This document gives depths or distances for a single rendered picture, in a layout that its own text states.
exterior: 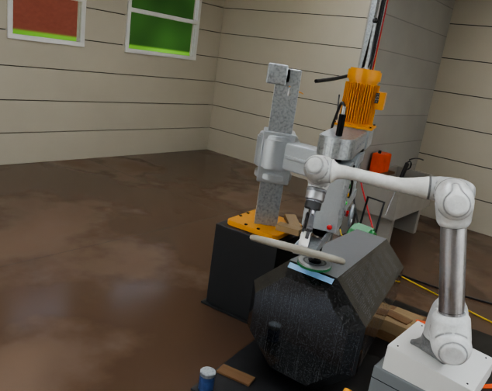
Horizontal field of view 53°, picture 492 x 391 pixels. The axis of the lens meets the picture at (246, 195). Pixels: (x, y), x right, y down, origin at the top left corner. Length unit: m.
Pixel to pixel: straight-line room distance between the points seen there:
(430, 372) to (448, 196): 0.81
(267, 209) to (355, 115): 1.09
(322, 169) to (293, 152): 1.78
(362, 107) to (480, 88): 4.84
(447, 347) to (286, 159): 2.13
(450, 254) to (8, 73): 7.08
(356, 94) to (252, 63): 6.84
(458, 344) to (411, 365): 0.30
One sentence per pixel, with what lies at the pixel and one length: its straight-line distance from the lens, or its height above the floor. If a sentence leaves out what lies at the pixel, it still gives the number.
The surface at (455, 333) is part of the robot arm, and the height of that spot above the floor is 1.14.
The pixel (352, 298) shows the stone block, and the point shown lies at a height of 0.74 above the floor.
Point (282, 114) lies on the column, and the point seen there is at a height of 1.70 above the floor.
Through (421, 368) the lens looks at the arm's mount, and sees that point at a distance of 2.42.
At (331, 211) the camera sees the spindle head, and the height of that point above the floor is 1.28.
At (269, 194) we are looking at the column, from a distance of 4.02.
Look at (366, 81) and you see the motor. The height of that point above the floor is 2.05.
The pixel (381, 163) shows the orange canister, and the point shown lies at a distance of 6.69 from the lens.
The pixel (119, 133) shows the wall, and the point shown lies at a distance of 9.39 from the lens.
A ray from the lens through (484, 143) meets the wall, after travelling 8.22.
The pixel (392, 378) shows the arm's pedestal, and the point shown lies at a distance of 2.49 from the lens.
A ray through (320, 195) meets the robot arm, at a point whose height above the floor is 1.55.
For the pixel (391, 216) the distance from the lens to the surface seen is 6.35.
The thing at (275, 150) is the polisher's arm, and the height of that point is 1.42.
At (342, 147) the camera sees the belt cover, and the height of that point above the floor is 1.68.
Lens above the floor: 2.09
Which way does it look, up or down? 16 degrees down
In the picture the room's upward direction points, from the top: 8 degrees clockwise
